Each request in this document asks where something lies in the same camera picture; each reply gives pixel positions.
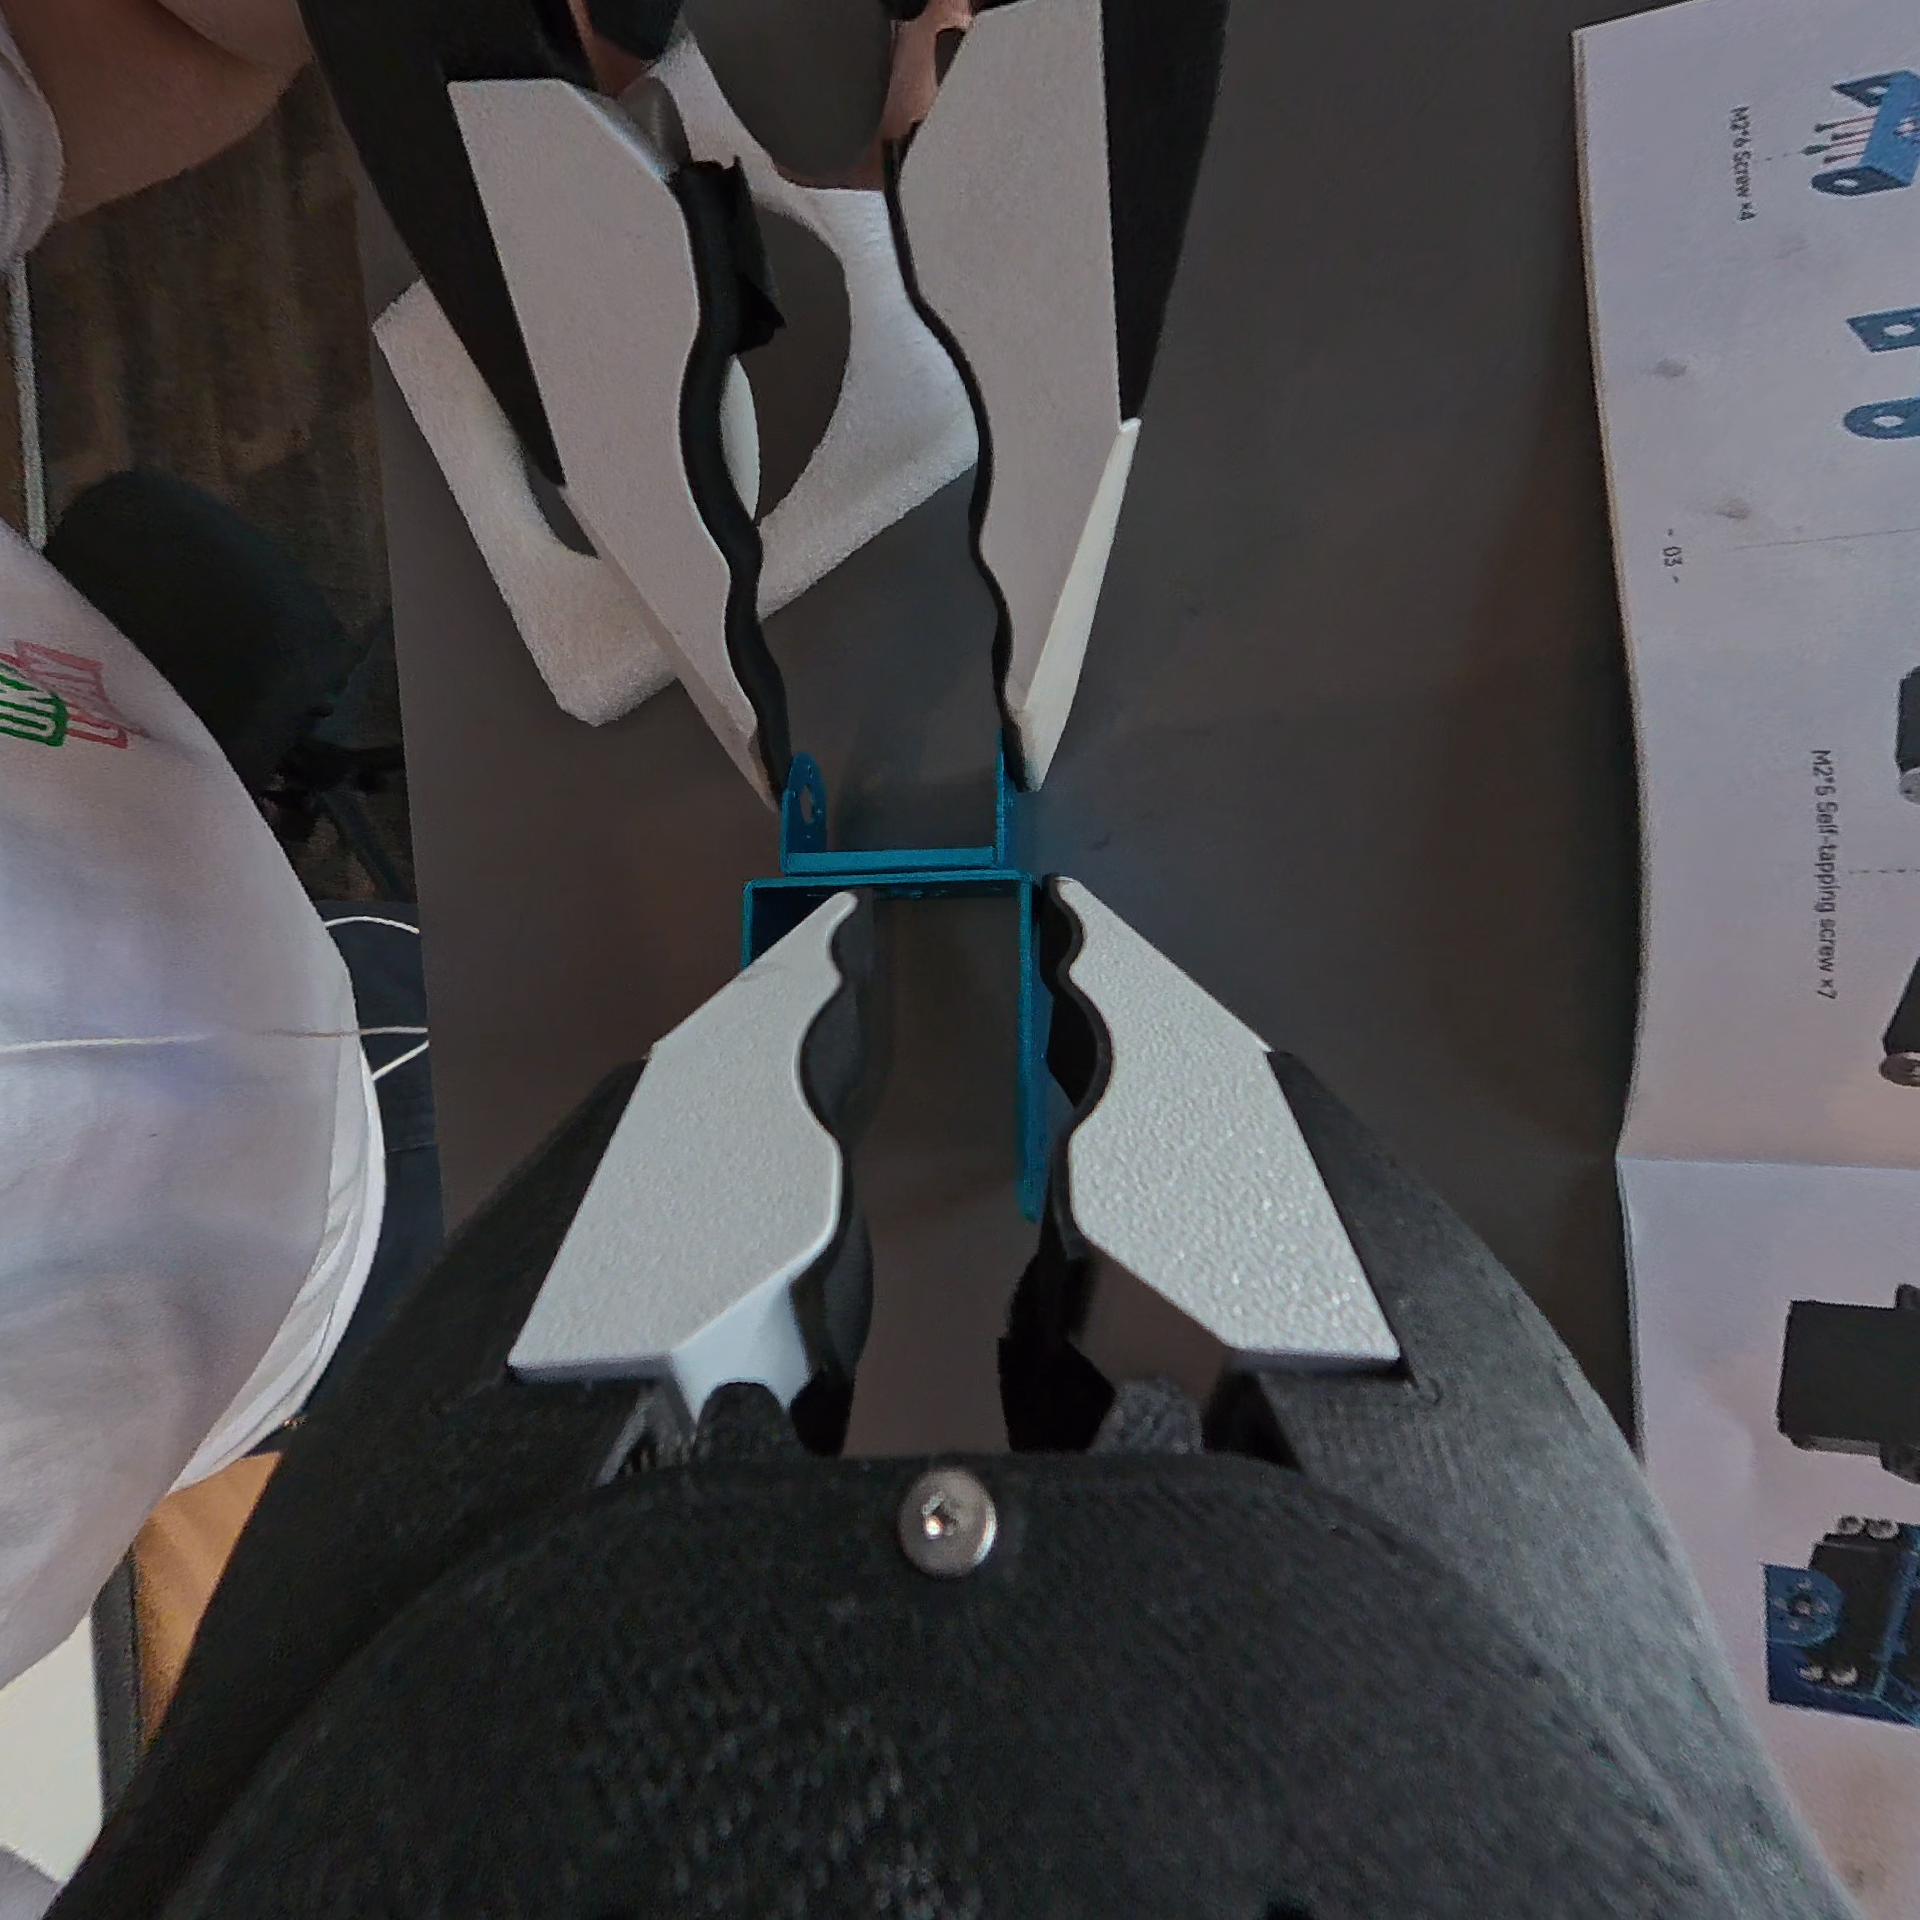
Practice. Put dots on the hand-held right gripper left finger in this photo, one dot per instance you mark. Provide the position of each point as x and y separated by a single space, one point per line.
688 1202

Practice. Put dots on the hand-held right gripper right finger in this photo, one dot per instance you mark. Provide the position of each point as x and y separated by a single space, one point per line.
1230 1202

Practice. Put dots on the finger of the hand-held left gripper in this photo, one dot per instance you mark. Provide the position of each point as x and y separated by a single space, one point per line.
600 300
1034 225

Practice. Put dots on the large blue metal U bracket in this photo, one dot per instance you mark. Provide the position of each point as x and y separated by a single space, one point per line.
1025 1050

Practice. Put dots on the small blue metal U bracket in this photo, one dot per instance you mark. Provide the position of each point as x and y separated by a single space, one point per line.
810 810

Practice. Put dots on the person's left forearm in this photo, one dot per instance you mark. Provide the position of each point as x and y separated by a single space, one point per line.
164 105

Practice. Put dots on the dark grey desk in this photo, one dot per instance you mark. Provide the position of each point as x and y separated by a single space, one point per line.
1350 602

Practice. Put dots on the person's left hand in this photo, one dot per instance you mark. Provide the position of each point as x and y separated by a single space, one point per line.
917 52

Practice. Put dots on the white foam square with hole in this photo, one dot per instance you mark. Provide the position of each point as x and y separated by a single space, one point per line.
495 495

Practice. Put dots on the printed instruction manual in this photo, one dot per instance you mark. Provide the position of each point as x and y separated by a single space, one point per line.
1768 749

